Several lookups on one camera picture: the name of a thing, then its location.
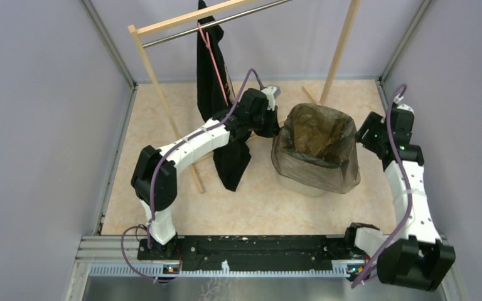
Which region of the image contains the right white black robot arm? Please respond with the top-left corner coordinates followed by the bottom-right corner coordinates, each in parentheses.
top-left (343, 104), bottom-right (456, 291)

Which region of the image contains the metal hanging rod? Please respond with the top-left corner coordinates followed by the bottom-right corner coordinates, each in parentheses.
top-left (142, 0), bottom-right (291, 48)

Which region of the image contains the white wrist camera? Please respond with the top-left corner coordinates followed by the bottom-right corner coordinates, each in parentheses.
top-left (261, 85), bottom-right (281, 111)
top-left (391, 95), bottom-right (414, 120)

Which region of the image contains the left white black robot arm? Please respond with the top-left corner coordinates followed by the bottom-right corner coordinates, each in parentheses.
top-left (131, 85), bottom-right (281, 259)

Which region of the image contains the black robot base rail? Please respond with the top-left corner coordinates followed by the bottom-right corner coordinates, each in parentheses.
top-left (166, 235), bottom-right (366, 272)

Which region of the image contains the beige plastic trash bin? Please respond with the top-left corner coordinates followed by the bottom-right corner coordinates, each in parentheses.
top-left (277, 174), bottom-right (327, 197)

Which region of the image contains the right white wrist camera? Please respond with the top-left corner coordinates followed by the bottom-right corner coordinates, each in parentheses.
top-left (391, 95), bottom-right (414, 120)

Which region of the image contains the dark translucent trash bag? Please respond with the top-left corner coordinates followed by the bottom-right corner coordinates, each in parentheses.
top-left (271, 103), bottom-right (361, 194)

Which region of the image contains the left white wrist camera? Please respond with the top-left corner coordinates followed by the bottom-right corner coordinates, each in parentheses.
top-left (261, 85), bottom-right (281, 111)

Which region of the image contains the pink wire hanger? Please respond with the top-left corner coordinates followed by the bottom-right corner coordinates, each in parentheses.
top-left (197, 23), bottom-right (229, 107)

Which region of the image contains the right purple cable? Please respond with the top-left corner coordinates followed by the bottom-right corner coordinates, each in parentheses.
top-left (351, 83), bottom-right (414, 289)

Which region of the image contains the black t-shirt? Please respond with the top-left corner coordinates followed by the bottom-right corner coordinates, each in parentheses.
top-left (196, 0), bottom-right (253, 193)

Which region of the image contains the wooden clothes rack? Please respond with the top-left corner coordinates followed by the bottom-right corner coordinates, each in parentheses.
top-left (127, 0), bottom-right (362, 195)

